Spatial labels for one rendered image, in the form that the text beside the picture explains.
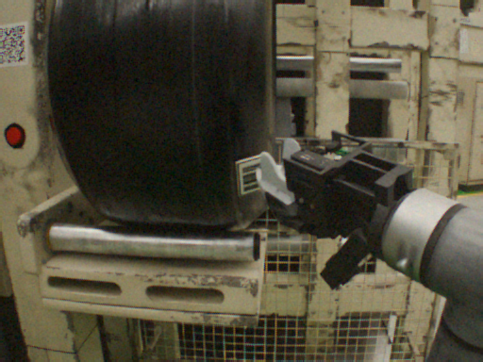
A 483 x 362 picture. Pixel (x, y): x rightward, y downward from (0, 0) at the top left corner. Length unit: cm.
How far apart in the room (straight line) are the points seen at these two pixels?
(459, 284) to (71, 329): 74
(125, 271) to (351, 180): 39
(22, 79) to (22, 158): 14
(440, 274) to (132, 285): 47
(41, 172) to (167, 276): 30
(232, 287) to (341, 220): 26
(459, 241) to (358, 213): 11
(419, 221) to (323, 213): 10
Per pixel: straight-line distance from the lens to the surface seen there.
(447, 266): 34
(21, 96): 80
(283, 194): 47
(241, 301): 65
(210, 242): 64
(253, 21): 51
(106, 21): 52
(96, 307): 72
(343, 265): 45
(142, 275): 66
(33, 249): 71
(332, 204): 40
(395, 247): 36
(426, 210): 35
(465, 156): 494
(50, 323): 92
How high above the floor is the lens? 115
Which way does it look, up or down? 13 degrees down
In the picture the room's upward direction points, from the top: straight up
